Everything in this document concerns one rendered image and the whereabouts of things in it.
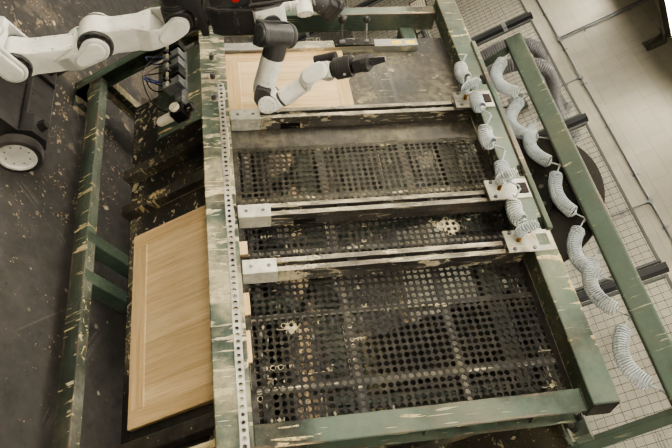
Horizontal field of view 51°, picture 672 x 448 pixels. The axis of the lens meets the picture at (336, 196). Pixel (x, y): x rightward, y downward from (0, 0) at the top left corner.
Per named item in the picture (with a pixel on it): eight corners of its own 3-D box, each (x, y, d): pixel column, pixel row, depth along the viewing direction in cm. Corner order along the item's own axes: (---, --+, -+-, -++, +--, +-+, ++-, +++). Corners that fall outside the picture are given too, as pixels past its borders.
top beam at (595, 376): (431, 13, 370) (435, -3, 362) (449, 12, 372) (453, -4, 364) (582, 417, 235) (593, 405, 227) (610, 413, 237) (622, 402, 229)
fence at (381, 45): (224, 49, 337) (224, 43, 334) (414, 44, 352) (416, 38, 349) (224, 56, 334) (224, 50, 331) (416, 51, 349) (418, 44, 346)
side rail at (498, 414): (253, 437, 227) (253, 424, 219) (568, 400, 245) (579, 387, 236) (255, 461, 222) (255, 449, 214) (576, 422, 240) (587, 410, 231)
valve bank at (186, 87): (139, 45, 328) (181, 22, 321) (159, 64, 338) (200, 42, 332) (136, 121, 297) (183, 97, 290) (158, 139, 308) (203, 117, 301)
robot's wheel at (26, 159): (-21, 150, 285) (23, 135, 282) (-19, 141, 288) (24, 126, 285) (11, 178, 300) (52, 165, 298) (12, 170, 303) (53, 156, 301)
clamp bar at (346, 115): (230, 118, 308) (228, 77, 290) (485, 107, 327) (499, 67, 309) (231, 134, 302) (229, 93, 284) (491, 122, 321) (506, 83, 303)
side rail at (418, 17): (222, 27, 357) (221, 9, 348) (429, 22, 374) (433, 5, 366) (223, 34, 353) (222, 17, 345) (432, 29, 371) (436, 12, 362)
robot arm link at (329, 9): (342, -3, 337) (323, -14, 330) (345, 9, 331) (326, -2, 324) (327, 15, 344) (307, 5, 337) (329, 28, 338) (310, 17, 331)
